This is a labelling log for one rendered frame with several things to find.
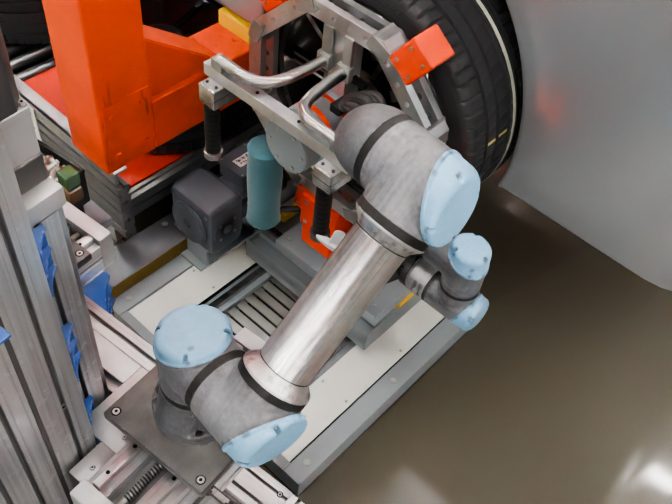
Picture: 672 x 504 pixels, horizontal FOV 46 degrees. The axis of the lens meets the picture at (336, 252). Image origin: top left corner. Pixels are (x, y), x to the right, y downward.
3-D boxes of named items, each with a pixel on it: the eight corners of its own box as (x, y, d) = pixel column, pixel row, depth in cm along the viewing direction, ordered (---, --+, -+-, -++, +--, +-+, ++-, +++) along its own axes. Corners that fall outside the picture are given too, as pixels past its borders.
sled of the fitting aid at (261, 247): (438, 285, 251) (444, 266, 244) (363, 352, 233) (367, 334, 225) (323, 200, 271) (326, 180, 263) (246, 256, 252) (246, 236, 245)
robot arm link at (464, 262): (427, 231, 140) (417, 270, 148) (474, 271, 135) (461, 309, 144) (457, 212, 144) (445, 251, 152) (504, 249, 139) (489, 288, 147)
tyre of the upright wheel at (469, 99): (450, 222, 221) (588, 73, 166) (396, 267, 209) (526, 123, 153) (293, 55, 230) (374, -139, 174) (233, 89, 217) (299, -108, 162)
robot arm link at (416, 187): (219, 406, 127) (426, 126, 115) (278, 475, 120) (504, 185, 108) (169, 411, 116) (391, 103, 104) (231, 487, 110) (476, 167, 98)
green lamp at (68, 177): (82, 183, 193) (79, 171, 190) (67, 191, 190) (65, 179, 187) (72, 175, 194) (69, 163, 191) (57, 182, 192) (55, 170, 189)
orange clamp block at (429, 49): (429, 71, 163) (456, 53, 155) (405, 87, 159) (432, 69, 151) (411, 42, 162) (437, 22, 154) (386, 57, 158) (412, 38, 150)
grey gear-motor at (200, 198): (307, 223, 264) (314, 144, 237) (211, 292, 242) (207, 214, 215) (268, 194, 271) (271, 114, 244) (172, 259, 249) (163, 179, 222)
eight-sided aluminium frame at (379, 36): (419, 248, 195) (467, 66, 153) (402, 262, 191) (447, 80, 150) (264, 136, 216) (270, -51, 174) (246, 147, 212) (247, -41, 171)
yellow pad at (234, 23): (286, 27, 231) (287, 12, 228) (251, 46, 224) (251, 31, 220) (253, 6, 237) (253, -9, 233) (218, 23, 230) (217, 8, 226)
